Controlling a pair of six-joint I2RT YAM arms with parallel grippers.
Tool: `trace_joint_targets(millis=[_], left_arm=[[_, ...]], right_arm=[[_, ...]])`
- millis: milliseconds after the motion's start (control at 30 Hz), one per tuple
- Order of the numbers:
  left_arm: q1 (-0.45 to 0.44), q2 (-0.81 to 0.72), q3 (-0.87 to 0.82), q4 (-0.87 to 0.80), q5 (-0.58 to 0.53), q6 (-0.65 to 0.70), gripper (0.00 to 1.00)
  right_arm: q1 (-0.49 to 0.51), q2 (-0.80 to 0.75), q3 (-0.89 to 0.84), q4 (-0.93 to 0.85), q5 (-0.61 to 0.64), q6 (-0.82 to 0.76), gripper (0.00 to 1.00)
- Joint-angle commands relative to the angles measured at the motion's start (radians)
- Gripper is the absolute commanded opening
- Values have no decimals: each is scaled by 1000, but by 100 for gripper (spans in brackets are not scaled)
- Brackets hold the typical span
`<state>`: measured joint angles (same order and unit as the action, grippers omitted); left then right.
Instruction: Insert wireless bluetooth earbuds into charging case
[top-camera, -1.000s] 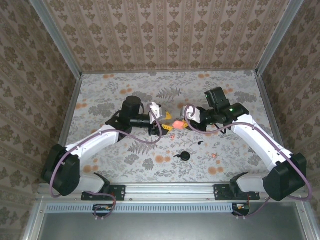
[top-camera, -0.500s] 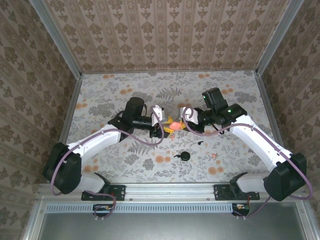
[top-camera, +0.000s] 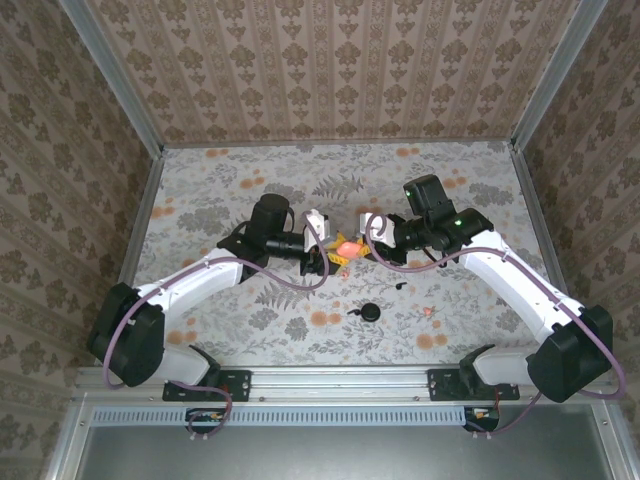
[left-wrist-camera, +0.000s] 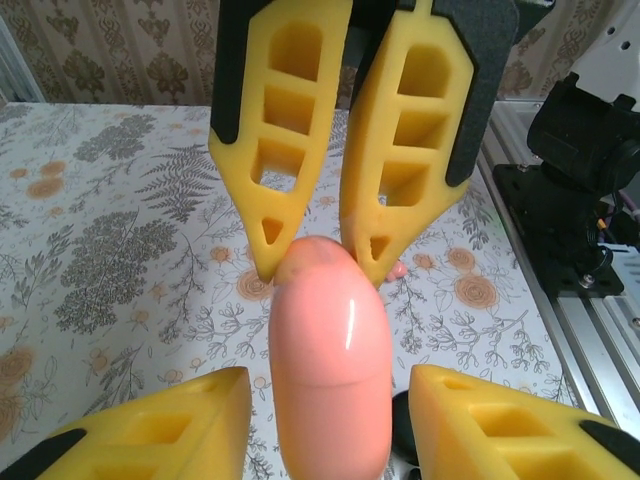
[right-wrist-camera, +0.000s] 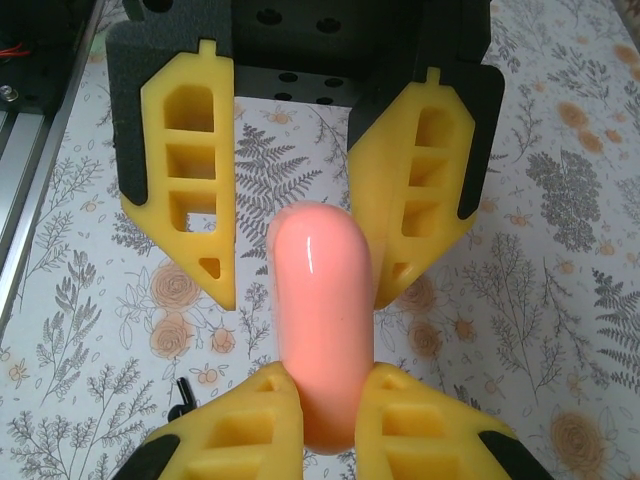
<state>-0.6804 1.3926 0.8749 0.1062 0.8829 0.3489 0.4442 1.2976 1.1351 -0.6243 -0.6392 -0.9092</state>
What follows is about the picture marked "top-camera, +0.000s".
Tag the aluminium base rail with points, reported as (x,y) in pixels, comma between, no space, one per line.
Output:
(340,382)

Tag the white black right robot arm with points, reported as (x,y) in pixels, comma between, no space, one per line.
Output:
(510,285)

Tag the grey metal sheet panel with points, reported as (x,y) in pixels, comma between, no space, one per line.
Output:
(340,455)

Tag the aluminium table side rail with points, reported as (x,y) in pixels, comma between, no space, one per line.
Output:
(537,220)
(145,220)

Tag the pink earbud charging case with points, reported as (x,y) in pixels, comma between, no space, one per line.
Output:
(350,248)

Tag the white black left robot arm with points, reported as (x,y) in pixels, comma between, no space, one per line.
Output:
(190,280)

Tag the aluminium frame post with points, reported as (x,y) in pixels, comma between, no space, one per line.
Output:
(555,75)
(115,80)

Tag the floral tablecloth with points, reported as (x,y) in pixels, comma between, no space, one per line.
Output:
(250,170)

